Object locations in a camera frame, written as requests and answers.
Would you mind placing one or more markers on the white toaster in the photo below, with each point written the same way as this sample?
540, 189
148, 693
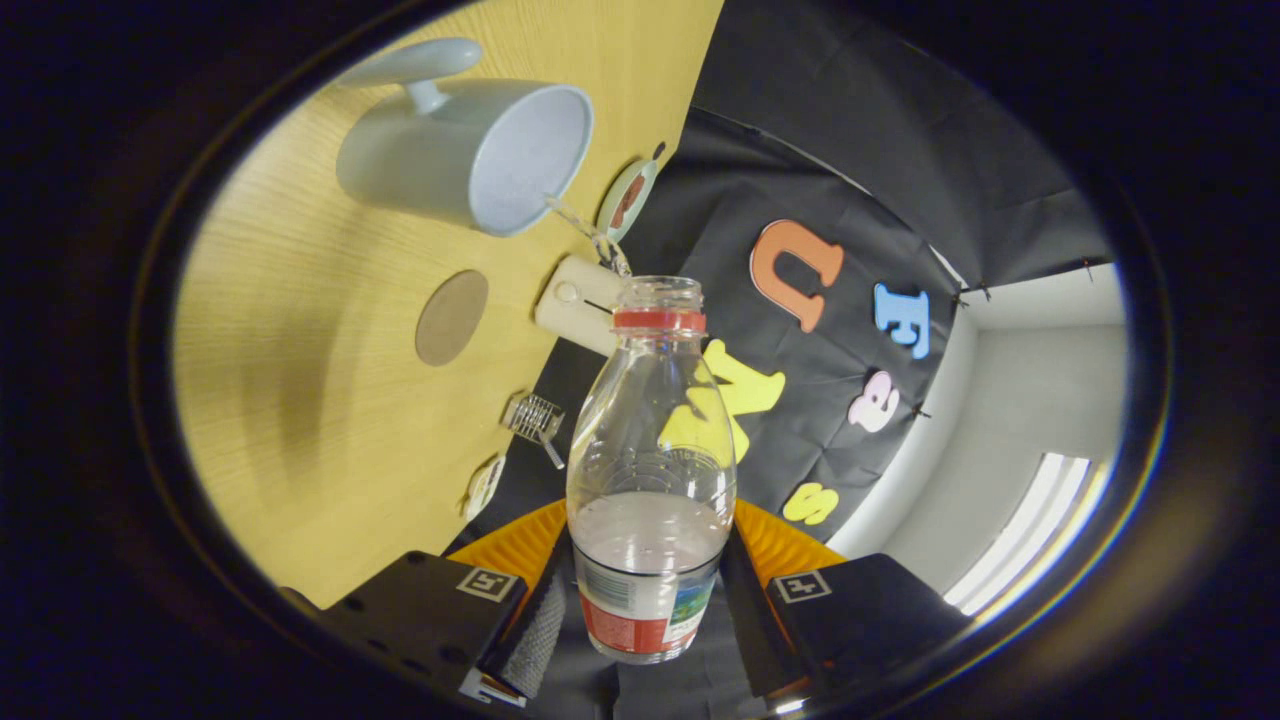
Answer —
570, 300

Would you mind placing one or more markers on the round brown coaster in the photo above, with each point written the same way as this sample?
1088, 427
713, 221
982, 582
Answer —
452, 318

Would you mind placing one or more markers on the small white dish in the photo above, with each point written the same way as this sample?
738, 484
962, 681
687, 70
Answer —
483, 488

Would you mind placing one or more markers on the black backdrop cloth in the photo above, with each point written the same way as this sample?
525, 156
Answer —
850, 130

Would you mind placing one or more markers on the wooden table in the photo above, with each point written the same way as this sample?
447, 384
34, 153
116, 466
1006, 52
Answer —
300, 400

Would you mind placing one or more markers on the pale green plate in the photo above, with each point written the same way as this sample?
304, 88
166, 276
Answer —
612, 225

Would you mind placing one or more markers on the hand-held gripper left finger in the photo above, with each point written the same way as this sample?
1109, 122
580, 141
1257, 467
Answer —
540, 630

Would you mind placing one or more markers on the long ceiling light panel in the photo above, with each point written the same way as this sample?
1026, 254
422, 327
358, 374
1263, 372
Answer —
1030, 535

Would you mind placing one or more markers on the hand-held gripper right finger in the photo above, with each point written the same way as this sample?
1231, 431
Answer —
750, 620

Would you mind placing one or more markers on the brown meat piece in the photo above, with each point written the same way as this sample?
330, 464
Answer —
628, 200

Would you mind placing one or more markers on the clear juice bottle red label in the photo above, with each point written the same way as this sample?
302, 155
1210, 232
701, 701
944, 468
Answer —
650, 560

